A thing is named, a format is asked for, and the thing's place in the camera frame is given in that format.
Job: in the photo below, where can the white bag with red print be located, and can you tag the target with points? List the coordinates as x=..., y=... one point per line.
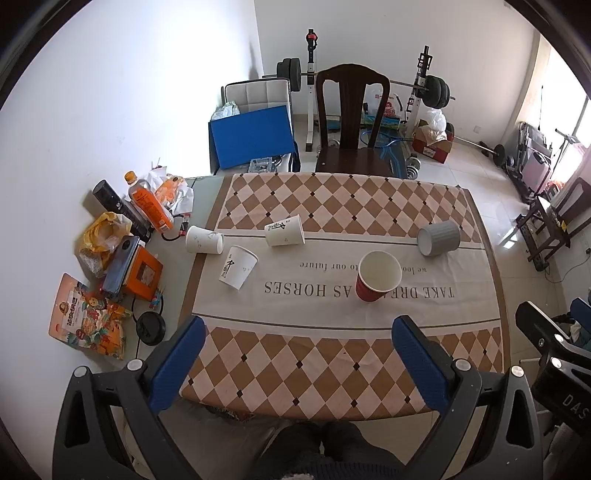
x=391, y=107

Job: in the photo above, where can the orange snack wrapper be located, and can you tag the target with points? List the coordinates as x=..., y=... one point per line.
x=166, y=187

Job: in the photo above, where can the teal flat box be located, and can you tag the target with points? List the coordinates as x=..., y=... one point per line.
x=390, y=122

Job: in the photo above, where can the black low bench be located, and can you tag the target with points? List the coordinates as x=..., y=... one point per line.
x=549, y=226

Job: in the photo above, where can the orange drink bottle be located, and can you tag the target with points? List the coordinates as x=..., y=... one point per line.
x=150, y=205

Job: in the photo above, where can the black round lid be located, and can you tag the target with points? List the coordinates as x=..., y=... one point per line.
x=150, y=327

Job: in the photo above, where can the red paper cup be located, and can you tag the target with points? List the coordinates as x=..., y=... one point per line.
x=369, y=291

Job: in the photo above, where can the white paper cup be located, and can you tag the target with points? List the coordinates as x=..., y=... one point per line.
x=236, y=270
x=286, y=231
x=203, y=240

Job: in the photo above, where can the barbell bar on floor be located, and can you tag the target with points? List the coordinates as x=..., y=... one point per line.
x=496, y=153

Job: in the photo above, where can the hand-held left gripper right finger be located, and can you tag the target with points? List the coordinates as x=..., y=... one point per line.
x=422, y=364

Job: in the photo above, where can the blue storage box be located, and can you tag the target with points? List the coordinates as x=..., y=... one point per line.
x=251, y=136

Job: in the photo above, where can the black barbell with plates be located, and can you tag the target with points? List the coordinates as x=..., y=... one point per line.
x=436, y=92

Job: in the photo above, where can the orange box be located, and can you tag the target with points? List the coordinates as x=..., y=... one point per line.
x=145, y=274

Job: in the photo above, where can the checkered brown tablecloth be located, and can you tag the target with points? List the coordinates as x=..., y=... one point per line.
x=323, y=378

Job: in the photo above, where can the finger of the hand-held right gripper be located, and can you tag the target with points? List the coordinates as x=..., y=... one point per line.
x=538, y=323
x=582, y=311

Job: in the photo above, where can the colourful snack packet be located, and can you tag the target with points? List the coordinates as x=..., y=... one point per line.
x=85, y=318

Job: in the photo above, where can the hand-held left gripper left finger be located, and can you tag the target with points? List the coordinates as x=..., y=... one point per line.
x=178, y=364

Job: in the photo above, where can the yellow plastic bag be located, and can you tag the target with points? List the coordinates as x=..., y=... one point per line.
x=94, y=235

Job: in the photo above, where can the white plastic bag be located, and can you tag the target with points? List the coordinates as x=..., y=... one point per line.
x=435, y=121

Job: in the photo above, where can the person's legs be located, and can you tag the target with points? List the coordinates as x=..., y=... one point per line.
x=332, y=454

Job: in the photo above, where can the grey ribbed cup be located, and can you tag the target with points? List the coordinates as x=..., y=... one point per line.
x=441, y=236

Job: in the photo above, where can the red cardboard box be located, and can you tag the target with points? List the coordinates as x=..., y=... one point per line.
x=434, y=151

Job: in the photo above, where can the small dumbbell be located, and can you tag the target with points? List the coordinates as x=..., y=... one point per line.
x=413, y=167

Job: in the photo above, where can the white barbell rack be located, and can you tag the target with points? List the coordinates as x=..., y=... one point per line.
x=310, y=92

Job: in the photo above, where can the folded exercise machine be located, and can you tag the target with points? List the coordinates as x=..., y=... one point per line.
x=531, y=161

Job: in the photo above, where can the grey padded chair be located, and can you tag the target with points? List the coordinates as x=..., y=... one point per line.
x=258, y=92

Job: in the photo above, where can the dark wooden chair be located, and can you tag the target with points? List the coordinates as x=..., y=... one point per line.
x=351, y=159

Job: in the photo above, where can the blue-grey flat device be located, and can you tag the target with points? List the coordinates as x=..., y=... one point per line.
x=119, y=267

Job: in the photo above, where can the crumpled white paper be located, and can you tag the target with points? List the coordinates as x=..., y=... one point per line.
x=184, y=198

